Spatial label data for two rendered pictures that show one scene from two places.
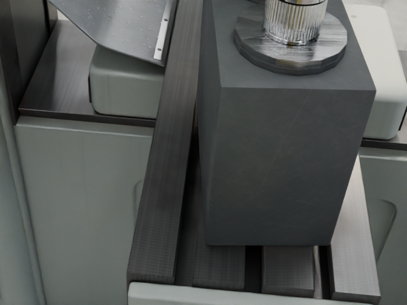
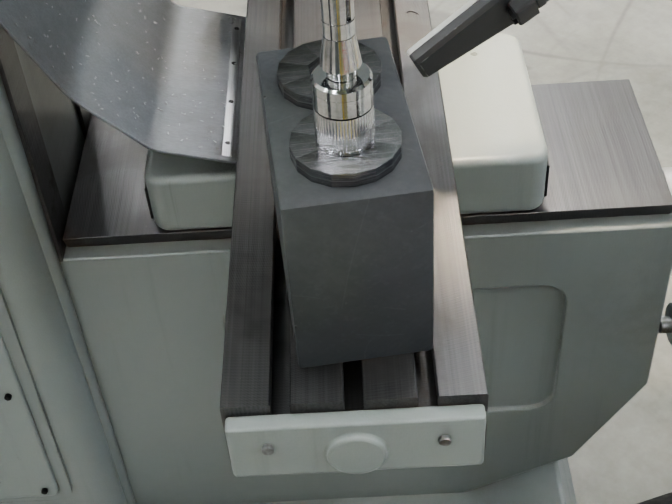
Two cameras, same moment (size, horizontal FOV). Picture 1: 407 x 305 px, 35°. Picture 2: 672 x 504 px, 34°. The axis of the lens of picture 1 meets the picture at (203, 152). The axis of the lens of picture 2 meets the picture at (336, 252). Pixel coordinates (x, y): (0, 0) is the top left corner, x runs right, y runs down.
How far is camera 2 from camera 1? 0.37 m
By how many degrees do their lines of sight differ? 1
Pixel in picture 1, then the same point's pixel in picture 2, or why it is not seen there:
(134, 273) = (228, 408)
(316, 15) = (363, 125)
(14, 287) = (88, 470)
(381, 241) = (556, 339)
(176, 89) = (250, 197)
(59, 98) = (112, 218)
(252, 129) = (320, 244)
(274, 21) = (324, 136)
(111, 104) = (179, 218)
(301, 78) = (358, 188)
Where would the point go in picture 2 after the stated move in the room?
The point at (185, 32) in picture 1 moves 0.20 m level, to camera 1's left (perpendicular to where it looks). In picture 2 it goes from (254, 122) to (74, 134)
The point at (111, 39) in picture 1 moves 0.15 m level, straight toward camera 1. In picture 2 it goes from (166, 140) to (181, 223)
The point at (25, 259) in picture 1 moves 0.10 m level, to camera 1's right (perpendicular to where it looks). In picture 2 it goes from (97, 431) to (166, 426)
